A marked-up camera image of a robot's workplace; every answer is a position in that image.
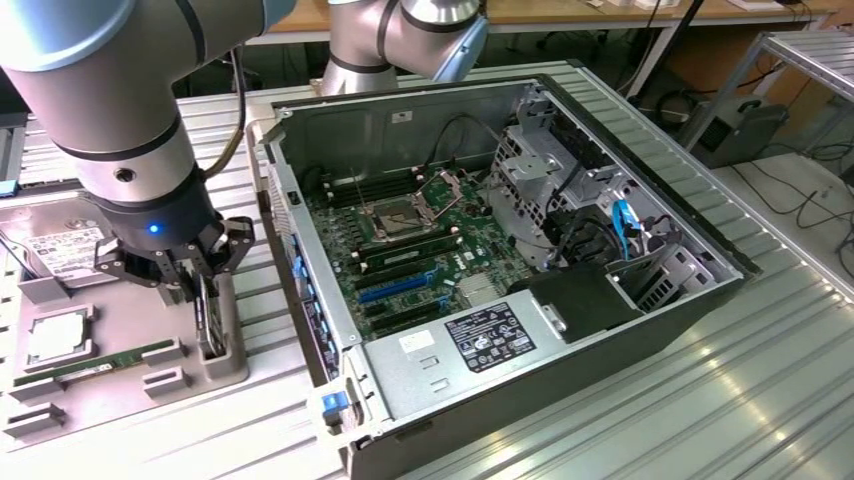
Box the green loose RAM stick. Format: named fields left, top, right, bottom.
left=12, top=343, right=169, bottom=387

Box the metal disk bay cage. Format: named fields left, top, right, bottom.
left=484, top=123, right=605, bottom=267

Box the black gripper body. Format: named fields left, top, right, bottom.
left=89, top=169, right=226, bottom=287

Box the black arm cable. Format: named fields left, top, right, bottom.
left=201, top=37, right=249, bottom=177

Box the blue flat wire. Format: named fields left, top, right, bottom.
left=608, top=196, right=636, bottom=262

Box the aluminium frame stand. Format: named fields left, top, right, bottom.
left=731, top=31, right=854, bottom=162

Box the black looped wire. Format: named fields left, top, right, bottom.
left=428, top=113, right=503, bottom=167

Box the black plastic air shroud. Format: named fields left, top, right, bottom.
left=507, top=266, right=643, bottom=333

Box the silver power supply unit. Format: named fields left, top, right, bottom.
left=361, top=289, right=601, bottom=422

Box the silver hard disk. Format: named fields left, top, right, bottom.
left=21, top=216, right=109, bottom=279

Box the short black expansion slot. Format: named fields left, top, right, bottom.
left=368, top=299, right=443, bottom=329

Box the silver chipset heatsink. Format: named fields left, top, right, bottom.
left=457, top=277, right=503, bottom=307

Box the green motherboard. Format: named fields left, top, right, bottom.
left=308, top=164, right=529, bottom=342

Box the long black expansion slot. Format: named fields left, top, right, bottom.
left=350, top=263, right=429, bottom=292

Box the silver CPU chip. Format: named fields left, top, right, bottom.
left=24, top=316, right=93, bottom=368

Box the black table cable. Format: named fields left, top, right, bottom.
left=725, top=158, right=854, bottom=227

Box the installed green RAM stick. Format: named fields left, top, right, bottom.
left=361, top=238, right=460, bottom=265

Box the black open PC case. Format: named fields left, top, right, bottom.
left=245, top=72, right=763, bottom=480

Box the CPU socket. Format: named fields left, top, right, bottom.
left=361, top=198, right=447, bottom=243

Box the grey parts rack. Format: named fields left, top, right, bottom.
left=0, top=199, right=252, bottom=442

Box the wooden top desk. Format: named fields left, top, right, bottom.
left=252, top=0, right=835, bottom=47

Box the blue expansion slot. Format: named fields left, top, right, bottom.
left=357, top=277, right=436, bottom=305

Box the metal socket cover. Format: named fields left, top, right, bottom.
left=413, top=169, right=469, bottom=212

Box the black box device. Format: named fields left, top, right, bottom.
left=691, top=96, right=789, bottom=170

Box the blue case latch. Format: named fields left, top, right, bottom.
left=318, top=392, right=349, bottom=427

